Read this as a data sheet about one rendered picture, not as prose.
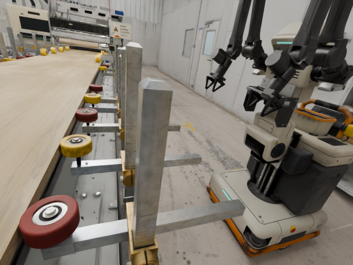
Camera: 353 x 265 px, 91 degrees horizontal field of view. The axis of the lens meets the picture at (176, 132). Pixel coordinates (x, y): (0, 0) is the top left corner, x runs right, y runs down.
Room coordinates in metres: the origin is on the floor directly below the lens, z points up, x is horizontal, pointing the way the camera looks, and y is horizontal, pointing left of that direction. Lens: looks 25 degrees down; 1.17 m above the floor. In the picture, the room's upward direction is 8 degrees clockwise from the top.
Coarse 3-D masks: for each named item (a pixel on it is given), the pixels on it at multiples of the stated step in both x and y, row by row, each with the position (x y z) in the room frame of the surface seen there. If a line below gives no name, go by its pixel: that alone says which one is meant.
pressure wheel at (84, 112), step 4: (84, 108) 0.68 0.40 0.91; (88, 108) 0.69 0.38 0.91; (76, 112) 0.63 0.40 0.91; (80, 112) 0.64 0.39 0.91; (84, 112) 0.65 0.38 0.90; (88, 112) 0.66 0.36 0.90; (92, 112) 0.65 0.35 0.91; (96, 112) 0.66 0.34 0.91; (76, 116) 0.63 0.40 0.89; (80, 116) 0.62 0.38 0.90; (84, 116) 0.62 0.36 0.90; (88, 116) 0.63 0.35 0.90; (92, 116) 0.64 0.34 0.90; (96, 116) 0.66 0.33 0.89; (80, 120) 0.62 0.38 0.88; (84, 120) 0.62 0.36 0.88; (88, 120) 0.63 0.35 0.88; (92, 120) 0.64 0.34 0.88; (88, 124) 0.66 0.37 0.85
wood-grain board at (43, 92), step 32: (0, 64) 1.36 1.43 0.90; (32, 64) 1.57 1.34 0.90; (64, 64) 1.84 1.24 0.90; (96, 64) 2.22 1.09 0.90; (0, 96) 0.69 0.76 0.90; (32, 96) 0.75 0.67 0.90; (64, 96) 0.82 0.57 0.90; (0, 128) 0.44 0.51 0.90; (32, 128) 0.47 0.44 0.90; (64, 128) 0.50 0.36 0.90; (0, 160) 0.31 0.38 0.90; (32, 160) 0.32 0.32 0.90; (0, 192) 0.22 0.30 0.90; (32, 192) 0.23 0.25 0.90; (0, 224) 0.17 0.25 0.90; (0, 256) 0.13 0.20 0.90
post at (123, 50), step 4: (124, 48) 0.66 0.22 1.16; (124, 52) 0.66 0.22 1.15; (124, 56) 0.66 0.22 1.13; (124, 60) 0.66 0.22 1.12; (124, 64) 0.66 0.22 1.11; (124, 68) 0.66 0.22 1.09; (124, 72) 0.66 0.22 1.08; (124, 76) 0.66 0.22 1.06; (124, 80) 0.66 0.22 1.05; (124, 84) 0.66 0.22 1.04; (124, 88) 0.66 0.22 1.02; (124, 92) 0.66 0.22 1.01; (124, 96) 0.66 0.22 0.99; (124, 100) 0.66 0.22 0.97; (124, 104) 0.66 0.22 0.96; (124, 108) 0.66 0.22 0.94; (124, 112) 0.66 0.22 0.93; (124, 116) 0.66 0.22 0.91; (124, 120) 0.66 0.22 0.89; (124, 124) 0.66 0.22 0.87
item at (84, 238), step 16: (192, 208) 0.31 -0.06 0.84; (208, 208) 0.32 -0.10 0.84; (224, 208) 0.32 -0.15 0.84; (240, 208) 0.33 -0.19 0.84; (112, 224) 0.24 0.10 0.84; (160, 224) 0.25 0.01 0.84; (176, 224) 0.27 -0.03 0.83; (192, 224) 0.28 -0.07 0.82; (80, 240) 0.20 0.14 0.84; (96, 240) 0.21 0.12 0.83; (112, 240) 0.22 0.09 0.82; (48, 256) 0.18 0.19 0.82
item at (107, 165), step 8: (88, 160) 0.45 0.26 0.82; (96, 160) 0.46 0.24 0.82; (104, 160) 0.46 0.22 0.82; (112, 160) 0.47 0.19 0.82; (120, 160) 0.47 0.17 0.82; (168, 160) 0.52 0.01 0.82; (176, 160) 0.53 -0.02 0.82; (184, 160) 0.54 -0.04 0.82; (192, 160) 0.55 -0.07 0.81; (200, 160) 0.57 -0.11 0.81; (72, 168) 0.41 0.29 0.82; (80, 168) 0.41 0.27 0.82; (88, 168) 0.42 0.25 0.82; (96, 168) 0.43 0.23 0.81; (104, 168) 0.44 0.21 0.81; (112, 168) 0.45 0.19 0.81; (120, 168) 0.46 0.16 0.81
